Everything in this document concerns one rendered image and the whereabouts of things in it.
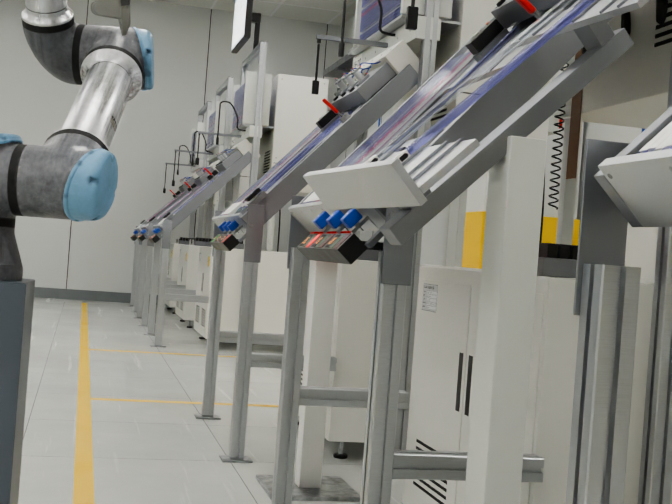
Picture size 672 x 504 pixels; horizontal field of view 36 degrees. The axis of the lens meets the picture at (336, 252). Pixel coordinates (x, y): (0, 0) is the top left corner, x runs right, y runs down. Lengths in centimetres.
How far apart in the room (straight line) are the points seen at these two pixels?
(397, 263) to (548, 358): 33
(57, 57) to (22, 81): 850
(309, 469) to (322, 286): 48
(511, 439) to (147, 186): 909
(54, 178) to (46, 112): 883
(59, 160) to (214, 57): 900
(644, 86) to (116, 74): 107
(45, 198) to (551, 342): 86
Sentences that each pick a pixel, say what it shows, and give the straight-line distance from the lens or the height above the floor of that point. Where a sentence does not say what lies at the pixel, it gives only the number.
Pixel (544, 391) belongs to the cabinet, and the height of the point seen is 43.
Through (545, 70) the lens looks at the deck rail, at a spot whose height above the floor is 97.
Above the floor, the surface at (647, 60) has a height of 108.
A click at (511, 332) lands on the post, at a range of 150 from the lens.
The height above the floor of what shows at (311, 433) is 16.
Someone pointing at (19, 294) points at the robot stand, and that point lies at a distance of 167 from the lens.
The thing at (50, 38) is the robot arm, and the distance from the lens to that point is 204.
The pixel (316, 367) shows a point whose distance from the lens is 275.
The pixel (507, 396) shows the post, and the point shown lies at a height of 45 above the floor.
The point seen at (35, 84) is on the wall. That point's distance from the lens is 1054.
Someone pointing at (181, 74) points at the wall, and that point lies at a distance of 1059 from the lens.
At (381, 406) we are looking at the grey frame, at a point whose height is 40.
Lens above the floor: 63
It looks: level
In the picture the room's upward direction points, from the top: 4 degrees clockwise
